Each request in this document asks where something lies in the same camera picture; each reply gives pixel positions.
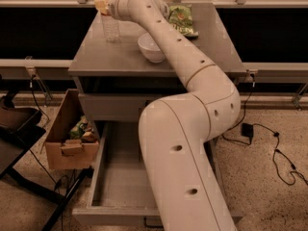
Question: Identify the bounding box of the black office chair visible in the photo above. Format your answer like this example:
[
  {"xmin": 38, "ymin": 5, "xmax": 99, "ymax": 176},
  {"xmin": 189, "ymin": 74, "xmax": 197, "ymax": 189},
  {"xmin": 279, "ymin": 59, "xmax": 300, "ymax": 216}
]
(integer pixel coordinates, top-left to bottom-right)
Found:
[{"xmin": 0, "ymin": 90, "xmax": 92, "ymax": 231}]

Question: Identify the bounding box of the green snack bag in box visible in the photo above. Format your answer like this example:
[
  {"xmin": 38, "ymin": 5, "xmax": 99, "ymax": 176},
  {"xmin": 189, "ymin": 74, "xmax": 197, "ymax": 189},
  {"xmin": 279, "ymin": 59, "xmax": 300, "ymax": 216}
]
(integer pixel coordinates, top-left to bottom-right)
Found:
[{"xmin": 68, "ymin": 115, "xmax": 88, "ymax": 140}]

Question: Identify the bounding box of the grey drawer cabinet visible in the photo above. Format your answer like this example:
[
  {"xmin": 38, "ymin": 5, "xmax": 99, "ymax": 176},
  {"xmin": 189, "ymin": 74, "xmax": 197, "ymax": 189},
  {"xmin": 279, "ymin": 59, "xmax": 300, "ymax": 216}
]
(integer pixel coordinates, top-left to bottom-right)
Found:
[{"xmin": 68, "ymin": 3, "xmax": 243, "ymax": 139}]

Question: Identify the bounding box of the closed grey middle drawer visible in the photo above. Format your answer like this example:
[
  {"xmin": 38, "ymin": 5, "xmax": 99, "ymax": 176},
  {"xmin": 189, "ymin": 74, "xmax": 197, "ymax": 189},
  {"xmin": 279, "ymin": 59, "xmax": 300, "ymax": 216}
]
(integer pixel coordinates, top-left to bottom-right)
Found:
[{"xmin": 79, "ymin": 93, "xmax": 161, "ymax": 122}]

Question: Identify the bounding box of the black cable left floor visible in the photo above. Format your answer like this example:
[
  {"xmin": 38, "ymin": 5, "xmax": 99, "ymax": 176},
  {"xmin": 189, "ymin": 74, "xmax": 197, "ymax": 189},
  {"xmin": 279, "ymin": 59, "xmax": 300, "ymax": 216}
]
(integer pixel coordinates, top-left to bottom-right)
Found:
[{"xmin": 28, "ymin": 74, "xmax": 70, "ymax": 231}]

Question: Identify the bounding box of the green chip bag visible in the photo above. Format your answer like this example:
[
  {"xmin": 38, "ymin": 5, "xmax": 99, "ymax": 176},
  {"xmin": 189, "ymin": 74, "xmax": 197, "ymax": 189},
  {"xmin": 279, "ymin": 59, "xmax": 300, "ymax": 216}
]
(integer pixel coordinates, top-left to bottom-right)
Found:
[{"xmin": 168, "ymin": 5, "xmax": 198, "ymax": 39}]

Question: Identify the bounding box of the black power adapter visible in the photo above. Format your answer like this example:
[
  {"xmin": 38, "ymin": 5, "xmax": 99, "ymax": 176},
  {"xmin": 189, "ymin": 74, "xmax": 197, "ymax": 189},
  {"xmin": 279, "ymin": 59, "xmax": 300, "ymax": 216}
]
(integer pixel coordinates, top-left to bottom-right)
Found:
[{"xmin": 242, "ymin": 123, "xmax": 254, "ymax": 139}]

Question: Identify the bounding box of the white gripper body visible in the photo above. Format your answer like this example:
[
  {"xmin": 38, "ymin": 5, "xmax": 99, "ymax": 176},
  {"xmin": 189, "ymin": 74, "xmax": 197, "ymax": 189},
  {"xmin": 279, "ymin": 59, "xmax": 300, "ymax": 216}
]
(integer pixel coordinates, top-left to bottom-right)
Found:
[{"xmin": 108, "ymin": 0, "xmax": 132, "ymax": 21}]

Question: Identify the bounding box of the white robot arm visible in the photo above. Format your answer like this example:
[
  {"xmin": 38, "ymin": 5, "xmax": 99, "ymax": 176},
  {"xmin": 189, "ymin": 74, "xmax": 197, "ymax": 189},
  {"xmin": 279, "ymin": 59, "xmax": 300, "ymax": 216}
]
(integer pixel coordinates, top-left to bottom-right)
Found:
[{"xmin": 94, "ymin": 0, "xmax": 241, "ymax": 231}]

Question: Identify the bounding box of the white ceramic bowl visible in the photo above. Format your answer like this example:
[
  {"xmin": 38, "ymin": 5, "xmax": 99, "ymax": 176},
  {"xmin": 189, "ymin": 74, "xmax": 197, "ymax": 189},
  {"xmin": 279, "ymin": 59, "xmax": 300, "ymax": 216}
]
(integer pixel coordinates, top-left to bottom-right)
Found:
[{"xmin": 138, "ymin": 33, "xmax": 165, "ymax": 63}]

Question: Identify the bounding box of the brown cardboard box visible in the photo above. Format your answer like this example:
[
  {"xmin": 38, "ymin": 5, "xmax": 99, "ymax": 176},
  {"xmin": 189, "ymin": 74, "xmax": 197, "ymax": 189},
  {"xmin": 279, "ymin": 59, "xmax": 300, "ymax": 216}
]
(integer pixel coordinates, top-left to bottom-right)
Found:
[{"xmin": 44, "ymin": 90, "xmax": 99, "ymax": 169}]

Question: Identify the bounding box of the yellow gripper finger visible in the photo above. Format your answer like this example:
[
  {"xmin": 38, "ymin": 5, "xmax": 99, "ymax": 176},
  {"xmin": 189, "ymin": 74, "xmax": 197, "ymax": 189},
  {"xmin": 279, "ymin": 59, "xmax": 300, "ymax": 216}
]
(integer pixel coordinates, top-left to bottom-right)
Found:
[{"xmin": 94, "ymin": 0, "xmax": 110, "ymax": 15}]

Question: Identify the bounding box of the black cable on floor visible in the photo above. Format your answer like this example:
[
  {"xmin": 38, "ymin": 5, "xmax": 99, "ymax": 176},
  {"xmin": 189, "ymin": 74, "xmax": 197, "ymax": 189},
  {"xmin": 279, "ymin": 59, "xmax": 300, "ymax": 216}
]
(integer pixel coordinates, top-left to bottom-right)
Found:
[{"xmin": 221, "ymin": 72, "xmax": 308, "ymax": 187}]

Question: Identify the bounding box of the clear plastic water bottle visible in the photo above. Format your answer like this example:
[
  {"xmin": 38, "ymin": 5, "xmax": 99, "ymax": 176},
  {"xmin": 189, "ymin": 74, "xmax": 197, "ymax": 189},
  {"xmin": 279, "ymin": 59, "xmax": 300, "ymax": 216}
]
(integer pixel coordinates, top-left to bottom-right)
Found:
[{"xmin": 101, "ymin": 14, "xmax": 120, "ymax": 43}]

